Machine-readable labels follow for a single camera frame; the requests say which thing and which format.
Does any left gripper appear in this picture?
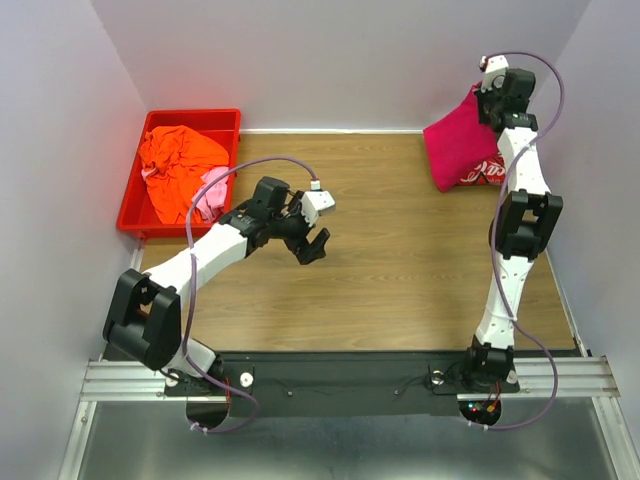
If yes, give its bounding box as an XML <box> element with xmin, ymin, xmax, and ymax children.
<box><xmin>268</xmin><ymin>191</ymin><xmax>329</xmax><ymax>265</ymax></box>

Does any magenta t shirt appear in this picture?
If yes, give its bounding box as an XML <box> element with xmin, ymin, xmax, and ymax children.
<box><xmin>423</xmin><ymin>85</ymin><xmax>500</xmax><ymax>192</ymax></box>

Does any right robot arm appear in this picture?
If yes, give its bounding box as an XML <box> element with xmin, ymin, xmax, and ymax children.
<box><xmin>460</xmin><ymin>66</ymin><xmax>563</xmax><ymax>391</ymax></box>

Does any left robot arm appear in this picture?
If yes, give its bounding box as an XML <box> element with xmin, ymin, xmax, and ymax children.
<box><xmin>103</xmin><ymin>177</ymin><xmax>336</xmax><ymax>394</ymax></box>

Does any folded red coca-cola t shirt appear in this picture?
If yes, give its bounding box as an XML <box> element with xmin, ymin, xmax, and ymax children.
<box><xmin>454</xmin><ymin>153</ymin><xmax>506</xmax><ymax>187</ymax></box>

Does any light pink t shirt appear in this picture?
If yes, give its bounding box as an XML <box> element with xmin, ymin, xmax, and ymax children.
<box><xmin>141</xmin><ymin>166</ymin><xmax>228</xmax><ymax>224</ymax></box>

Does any orange t shirt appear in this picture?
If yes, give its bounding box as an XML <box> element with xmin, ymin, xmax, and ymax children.
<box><xmin>138</xmin><ymin>125</ymin><xmax>230</xmax><ymax>224</ymax></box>

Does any red plastic bin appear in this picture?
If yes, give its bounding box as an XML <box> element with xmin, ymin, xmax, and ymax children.
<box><xmin>117</xmin><ymin>108</ymin><xmax>241</xmax><ymax>239</ymax></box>

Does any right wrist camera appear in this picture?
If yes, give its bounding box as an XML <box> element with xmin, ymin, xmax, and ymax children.
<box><xmin>479</xmin><ymin>55</ymin><xmax>509</xmax><ymax>93</ymax></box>

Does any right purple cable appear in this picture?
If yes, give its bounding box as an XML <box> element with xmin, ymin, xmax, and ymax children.
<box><xmin>464</xmin><ymin>51</ymin><xmax>567</xmax><ymax>431</ymax></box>

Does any purple cable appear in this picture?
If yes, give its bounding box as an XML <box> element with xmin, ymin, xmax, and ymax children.
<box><xmin>464</xmin><ymin>51</ymin><xmax>567</xmax><ymax>431</ymax></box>
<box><xmin>179</xmin><ymin>155</ymin><xmax>324</xmax><ymax>435</ymax></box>

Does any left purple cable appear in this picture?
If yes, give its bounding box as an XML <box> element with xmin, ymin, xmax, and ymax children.
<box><xmin>179</xmin><ymin>155</ymin><xmax>324</xmax><ymax>435</ymax></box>

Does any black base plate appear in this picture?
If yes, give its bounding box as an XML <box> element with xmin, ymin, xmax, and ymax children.
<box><xmin>165</xmin><ymin>351</ymin><xmax>519</xmax><ymax>423</ymax></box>

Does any aluminium frame rail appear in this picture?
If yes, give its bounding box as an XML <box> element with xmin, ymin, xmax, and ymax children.
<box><xmin>59</xmin><ymin>239</ymin><xmax>624</xmax><ymax>480</ymax></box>

